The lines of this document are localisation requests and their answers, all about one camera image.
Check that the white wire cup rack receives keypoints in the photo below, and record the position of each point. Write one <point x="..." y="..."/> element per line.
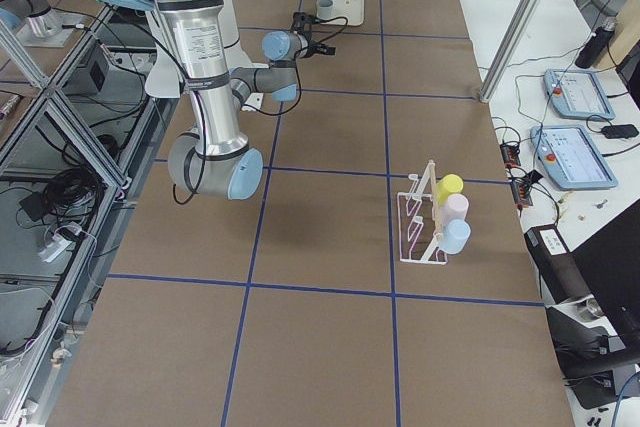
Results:
<point x="420" y="220"/>

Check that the yellow plastic cup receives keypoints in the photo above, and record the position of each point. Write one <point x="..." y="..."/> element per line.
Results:
<point x="448" y="185"/>

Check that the grey plastic cup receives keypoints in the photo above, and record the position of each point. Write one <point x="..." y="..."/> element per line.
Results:
<point x="324" y="9"/>

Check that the black desktop box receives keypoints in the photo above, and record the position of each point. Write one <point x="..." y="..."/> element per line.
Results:
<point x="555" y="263"/>

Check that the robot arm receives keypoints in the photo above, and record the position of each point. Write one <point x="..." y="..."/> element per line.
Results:
<point x="215" y="157"/>
<point x="35" y="22"/>

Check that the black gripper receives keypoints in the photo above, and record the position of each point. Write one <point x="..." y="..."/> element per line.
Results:
<point x="303" y="26"/>

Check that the pink plastic cup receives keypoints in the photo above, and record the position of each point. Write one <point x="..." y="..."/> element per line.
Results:
<point x="455" y="207"/>

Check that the near teach pendant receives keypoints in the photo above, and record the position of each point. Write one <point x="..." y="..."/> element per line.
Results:
<point x="570" y="158"/>

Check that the aluminium frame post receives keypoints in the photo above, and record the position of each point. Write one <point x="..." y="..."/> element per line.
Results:
<point x="513" y="35"/>

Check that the light blue plastic cup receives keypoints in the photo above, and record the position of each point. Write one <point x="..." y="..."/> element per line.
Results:
<point x="455" y="236"/>

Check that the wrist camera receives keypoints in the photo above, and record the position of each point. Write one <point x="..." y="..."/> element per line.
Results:
<point x="324" y="49"/>

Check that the teach pendant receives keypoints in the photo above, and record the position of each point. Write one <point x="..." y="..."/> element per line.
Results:
<point x="570" y="158"/>
<point x="577" y="94"/>

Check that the cream serving tray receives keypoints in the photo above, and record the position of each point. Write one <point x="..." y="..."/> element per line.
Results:
<point x="351" y="11"/>

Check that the black drink bottle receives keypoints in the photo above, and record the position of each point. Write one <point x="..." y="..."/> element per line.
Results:
<point x="597" y="43"/>

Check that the black monitor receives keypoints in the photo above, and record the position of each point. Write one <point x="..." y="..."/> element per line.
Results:
<point x="609" y="264"/>

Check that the black power adapter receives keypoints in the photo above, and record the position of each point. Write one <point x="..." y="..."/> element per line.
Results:
<point x="620" y="131"/>

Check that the far teach pendant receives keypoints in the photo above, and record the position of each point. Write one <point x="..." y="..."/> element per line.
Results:
<point x="577" y="94"/>

